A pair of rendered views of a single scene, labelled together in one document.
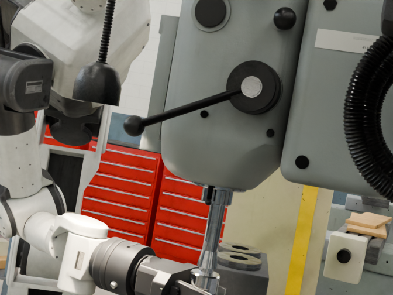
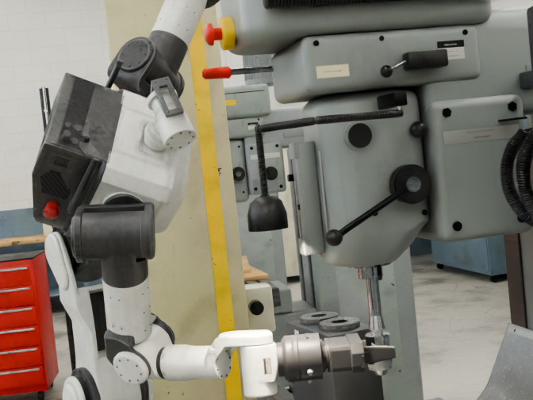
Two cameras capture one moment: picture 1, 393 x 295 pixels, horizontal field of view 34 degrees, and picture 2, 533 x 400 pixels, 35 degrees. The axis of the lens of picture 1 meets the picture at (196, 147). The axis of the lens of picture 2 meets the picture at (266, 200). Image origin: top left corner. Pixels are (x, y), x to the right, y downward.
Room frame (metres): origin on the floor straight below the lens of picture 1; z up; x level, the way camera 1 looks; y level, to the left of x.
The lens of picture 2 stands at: (-0.35, 0.88, 1.53)
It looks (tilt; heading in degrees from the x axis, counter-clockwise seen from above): 3 degrees down; 332
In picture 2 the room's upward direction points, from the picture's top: 6 degrees counter-clockwise
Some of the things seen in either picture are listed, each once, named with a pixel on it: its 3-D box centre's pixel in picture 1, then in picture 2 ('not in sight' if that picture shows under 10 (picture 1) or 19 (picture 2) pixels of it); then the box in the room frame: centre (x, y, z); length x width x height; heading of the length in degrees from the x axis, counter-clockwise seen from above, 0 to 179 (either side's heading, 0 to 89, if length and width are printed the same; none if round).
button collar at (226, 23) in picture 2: not in sight; (226, 33); (1.04, 0.18, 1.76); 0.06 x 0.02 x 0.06; 165
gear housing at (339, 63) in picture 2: not in sight; (371, 66); (0.97, -0.08, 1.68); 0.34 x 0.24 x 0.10; 75
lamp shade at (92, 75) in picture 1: (98, 82); (266, 212); (0.99, 0.16, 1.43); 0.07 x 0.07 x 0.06
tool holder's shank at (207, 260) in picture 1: (211, 237); (374, 305); (0.98, -0.05, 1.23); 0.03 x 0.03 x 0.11
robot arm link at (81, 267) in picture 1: (97, 262); (270, 363); (1.09, 0.13, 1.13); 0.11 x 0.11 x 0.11; 62
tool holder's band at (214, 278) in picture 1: (204, 275); (377, 336); (0.98, -0.05, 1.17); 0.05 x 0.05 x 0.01
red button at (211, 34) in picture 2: not in sight; (213, 34); (1.05, 0.20, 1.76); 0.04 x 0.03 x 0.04; 165
